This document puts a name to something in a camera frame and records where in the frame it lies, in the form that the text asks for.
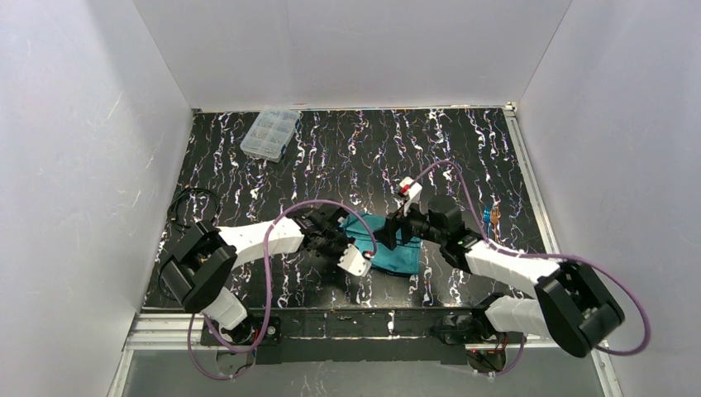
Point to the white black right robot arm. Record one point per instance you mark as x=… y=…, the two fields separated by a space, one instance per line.
x=565 y=300

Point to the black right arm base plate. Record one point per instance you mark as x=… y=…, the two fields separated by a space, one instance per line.
x=464 y=328

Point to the clear plastic screw organizer box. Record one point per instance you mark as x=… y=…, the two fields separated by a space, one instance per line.
x=270 y=135

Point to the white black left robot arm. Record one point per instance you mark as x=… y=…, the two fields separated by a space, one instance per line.
x=196 y=268

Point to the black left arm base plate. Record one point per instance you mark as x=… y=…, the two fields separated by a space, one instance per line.
x=246 y=332

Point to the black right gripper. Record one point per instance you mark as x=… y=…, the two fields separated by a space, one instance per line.
x=398 y=230

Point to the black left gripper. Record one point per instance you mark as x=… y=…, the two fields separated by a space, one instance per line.
x=333 y=239

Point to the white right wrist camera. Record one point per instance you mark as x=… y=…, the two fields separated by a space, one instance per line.
x=409 y=192

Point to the aluminium right side rail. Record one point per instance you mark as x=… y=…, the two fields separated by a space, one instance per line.
x=542 y=217

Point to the aluminium front frame rail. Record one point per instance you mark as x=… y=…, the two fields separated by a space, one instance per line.
x=169 y=331

